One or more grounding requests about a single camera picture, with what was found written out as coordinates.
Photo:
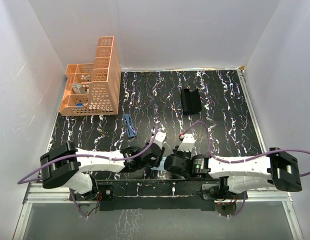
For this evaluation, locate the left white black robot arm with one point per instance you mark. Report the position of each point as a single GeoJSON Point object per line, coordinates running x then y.
{"type": "Point", "coordinates": [73, 172]}

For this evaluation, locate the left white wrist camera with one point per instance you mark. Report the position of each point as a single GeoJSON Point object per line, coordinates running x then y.
{"type": "Point", "coordinates": [159, 139]}

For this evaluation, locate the light blue cleaning cloth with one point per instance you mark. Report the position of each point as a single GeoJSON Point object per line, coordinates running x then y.
{"type": "Point", "coordinates": [161, 165]}

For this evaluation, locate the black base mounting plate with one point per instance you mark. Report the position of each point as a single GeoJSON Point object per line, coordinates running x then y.
{"type": "Point", "coordinates": [163, 194]}

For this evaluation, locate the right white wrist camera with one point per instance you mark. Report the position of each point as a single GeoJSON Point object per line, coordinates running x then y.
{"type": "Point", "coordinates": [187, 142]}

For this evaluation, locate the black sunglasses case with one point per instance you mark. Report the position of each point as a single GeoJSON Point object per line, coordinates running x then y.
{"type": "Point", "coordinates": [190, 101]}

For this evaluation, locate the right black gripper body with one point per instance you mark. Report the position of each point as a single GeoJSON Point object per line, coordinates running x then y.
{"type": "Point", "coordinates": [182, 154]}

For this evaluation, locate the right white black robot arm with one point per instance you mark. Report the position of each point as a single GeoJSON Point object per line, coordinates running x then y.
{"type": "Point", "coordinates": [276, 168]}

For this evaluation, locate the grey white small box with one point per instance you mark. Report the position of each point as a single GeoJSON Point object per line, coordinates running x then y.
{"type": "Point", "coordinates": [78, 88]}

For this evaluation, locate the orange plastic desk organizer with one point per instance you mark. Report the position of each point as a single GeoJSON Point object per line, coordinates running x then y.
{"type": "Point", "coordinates": [101, 80]}

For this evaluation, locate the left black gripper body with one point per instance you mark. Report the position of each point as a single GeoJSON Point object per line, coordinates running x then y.
{"type": "Point", "coordinates": [155, 162]}

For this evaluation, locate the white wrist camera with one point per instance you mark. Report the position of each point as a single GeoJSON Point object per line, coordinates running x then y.
{"type": "Point", "coordinates": [187, 142]}
{"type": "Point", "coordinates": [159, 139]}

